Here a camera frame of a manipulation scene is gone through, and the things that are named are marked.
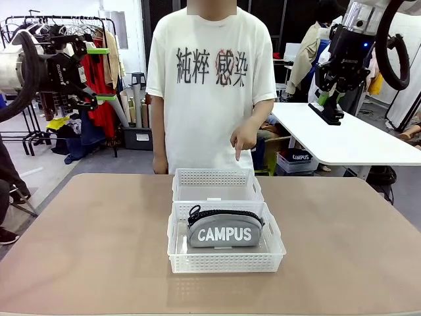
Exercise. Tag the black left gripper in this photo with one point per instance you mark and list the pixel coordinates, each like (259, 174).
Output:
(59, 74)

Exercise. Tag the dark clothes pile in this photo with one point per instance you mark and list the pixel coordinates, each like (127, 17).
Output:
(85, 138)

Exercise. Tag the cream paper roll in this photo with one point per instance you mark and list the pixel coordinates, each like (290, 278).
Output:
(125, 102)

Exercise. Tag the black stapler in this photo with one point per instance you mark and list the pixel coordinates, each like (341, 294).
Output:
(332, 115)

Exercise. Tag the person's right hand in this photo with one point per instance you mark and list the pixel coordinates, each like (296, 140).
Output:
(160, 166)

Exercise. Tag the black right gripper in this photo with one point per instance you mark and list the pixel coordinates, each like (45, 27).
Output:
(352, 52)

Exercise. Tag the white tube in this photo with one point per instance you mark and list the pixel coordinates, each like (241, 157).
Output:
(137, 108)

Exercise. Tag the seated person in dark trousers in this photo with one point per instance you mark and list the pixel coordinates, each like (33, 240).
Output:
(6, 164)

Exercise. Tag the larger white plastic mesh basket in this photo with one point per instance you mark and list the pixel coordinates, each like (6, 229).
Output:
(223, 263)

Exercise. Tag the beige hanging garment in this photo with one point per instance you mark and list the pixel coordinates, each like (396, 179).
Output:
(113, 72)

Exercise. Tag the grey Campus pencil case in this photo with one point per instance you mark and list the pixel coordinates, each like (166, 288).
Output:
(223, 235)

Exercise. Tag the white table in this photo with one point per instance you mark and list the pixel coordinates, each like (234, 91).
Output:
(361, 141)

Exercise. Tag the person's left hand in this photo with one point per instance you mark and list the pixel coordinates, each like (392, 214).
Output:
(246, 140)

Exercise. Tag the black bag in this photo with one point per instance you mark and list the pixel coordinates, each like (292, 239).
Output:
(381, 179)

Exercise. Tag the grey paper roll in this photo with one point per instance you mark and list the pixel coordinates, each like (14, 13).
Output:
(120, 113)

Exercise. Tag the white partition panel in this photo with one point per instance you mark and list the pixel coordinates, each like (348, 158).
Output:
(415, 82)

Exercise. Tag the cardboard box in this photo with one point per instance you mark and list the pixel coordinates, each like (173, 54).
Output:
(278, 145)

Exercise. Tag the dark Campus pencil case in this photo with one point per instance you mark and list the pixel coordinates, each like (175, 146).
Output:
(299, 156)

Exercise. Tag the seated person's bare legs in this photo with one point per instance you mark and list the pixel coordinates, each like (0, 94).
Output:
(409, 135)

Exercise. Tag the smaller white plastic mesh basket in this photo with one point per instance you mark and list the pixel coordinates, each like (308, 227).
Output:
(213, 177)

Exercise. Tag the grey storage bin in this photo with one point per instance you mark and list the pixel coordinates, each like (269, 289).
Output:
(138, 138)

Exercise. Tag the person in white printed T-shirt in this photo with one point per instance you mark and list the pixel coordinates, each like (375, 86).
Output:
(204, 131)

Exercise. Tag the mannequin in beige coat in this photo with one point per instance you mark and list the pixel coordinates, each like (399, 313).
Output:
(302, 66)

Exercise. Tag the black clothes rack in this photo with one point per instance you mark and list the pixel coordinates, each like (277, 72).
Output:
(59, 16)

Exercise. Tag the yellow-green garment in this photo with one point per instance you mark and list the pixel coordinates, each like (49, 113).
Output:
(59, 123)

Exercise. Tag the red dress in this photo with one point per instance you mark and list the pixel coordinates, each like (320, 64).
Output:
(102, 121)

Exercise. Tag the white basket under table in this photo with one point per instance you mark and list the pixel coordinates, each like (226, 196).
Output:
(296, 168)

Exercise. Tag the green stool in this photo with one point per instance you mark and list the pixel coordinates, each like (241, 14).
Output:
(271, 163)

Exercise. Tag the person's left forearm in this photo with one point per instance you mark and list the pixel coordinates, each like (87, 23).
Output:
(261, 115)

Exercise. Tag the yellow garment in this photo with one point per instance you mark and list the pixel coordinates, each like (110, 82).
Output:
(375, 85)

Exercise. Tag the black stool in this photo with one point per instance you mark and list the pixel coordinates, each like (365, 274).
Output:
(138, 77)

